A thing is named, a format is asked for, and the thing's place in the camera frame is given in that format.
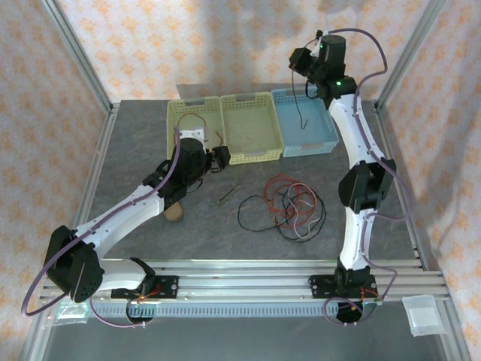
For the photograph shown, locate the thin black cable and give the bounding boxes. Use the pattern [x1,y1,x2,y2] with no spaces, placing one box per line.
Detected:
[276,184,327,242]
[291,69,310,130]
[237,193,287,232]

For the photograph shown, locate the thin white cable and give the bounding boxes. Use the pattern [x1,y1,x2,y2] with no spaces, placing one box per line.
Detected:
[232,126,264,142]
[288,190,321,241]

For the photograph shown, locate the thin red cable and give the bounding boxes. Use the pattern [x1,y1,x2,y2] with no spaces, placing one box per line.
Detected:
[262,175,315,226]
[265,180,316,229]
[176,111,225,147]

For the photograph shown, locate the small dark thin rod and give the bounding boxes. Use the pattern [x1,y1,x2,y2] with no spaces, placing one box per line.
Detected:
[215,187,236,207]

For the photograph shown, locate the yellow plastic basket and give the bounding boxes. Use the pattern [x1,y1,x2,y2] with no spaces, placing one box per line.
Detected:
[219,93,285,166]

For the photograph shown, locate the green plastic basket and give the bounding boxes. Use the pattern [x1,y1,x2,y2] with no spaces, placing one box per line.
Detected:
[166,96,228,170]

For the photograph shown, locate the brown wooden block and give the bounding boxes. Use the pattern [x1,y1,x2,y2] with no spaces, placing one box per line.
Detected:
[162,202,185,223]

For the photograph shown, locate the blue plastic basket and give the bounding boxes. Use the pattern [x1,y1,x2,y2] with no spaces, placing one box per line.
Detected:
[271,88,340,158]

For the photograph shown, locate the clear bag with green parts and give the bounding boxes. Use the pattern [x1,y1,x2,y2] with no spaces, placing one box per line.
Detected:
[54,294,90,324]

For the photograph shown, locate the clear bag with white pad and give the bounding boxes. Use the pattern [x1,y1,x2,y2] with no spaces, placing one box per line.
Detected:
[401,295,448,338]

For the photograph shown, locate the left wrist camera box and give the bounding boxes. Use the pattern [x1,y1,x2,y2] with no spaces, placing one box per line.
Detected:
[174,126,210,143]

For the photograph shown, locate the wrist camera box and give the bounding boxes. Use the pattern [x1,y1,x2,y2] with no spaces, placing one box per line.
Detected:
[310,29,332,57]
[174,126,210,143]

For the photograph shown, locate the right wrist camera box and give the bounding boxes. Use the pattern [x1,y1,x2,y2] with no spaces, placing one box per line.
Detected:
[310,29,332,57]

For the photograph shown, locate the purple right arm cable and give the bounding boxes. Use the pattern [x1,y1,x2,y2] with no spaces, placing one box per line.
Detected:
[323,28,414,327]

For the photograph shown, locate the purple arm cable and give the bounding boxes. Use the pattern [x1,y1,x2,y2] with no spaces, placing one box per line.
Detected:
[323,28,414,327]
[21,126,181,329]

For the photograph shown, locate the aluminium frame post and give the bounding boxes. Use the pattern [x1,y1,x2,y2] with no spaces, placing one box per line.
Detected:
[375,0,446,110]
[40,0,115,114]

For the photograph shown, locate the aluminium mounting rail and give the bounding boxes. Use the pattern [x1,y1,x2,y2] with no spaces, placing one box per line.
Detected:
[40,258,454,304]

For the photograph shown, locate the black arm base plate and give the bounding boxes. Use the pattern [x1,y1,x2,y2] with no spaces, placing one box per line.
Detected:
[110,275,180,301]
[309,274,378,301]

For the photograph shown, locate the grey slotted cable duct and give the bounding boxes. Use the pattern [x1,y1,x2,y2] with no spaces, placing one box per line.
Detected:
[89,302,379,320]

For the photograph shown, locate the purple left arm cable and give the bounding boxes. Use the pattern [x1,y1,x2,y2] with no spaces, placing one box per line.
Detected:
[21,126,181,329]

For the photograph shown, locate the aluminium frame leg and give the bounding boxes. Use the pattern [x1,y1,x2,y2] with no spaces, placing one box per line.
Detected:
[441,300,473,361]
[20,300,57,361]

